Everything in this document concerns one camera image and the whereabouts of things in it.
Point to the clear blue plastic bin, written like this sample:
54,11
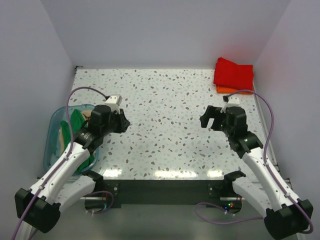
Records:
52,147

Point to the red t shirt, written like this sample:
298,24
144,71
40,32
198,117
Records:
228,74

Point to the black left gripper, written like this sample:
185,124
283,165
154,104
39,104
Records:
123,122

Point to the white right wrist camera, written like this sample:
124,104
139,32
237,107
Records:
230,101

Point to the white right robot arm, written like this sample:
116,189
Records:
284,213

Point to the folded orange t shirt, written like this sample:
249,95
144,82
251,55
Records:
227,90

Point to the beige t shirt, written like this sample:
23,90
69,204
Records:
77,118

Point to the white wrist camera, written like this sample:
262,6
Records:
114,102
230,101

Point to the green t shirt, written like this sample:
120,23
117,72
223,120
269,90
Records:
86,163

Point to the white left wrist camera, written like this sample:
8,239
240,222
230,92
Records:
114,102

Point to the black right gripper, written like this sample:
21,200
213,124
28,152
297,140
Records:
213,112

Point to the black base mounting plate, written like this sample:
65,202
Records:
115,193

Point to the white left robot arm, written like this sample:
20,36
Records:
42,204

